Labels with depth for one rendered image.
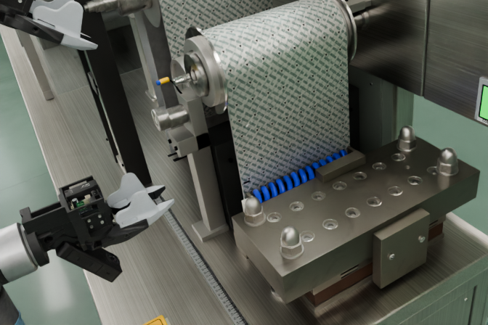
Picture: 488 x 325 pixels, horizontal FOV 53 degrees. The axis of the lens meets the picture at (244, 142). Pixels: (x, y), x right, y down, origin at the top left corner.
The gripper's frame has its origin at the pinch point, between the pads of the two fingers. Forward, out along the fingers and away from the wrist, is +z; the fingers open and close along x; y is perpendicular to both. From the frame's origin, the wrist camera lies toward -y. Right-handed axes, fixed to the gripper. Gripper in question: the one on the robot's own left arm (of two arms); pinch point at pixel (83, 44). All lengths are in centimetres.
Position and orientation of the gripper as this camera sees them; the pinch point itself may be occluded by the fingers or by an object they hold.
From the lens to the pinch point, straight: 74.9
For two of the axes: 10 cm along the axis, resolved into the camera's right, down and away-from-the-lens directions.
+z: 7.6, 2.6, 6.0
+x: -4.7, -4.1, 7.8
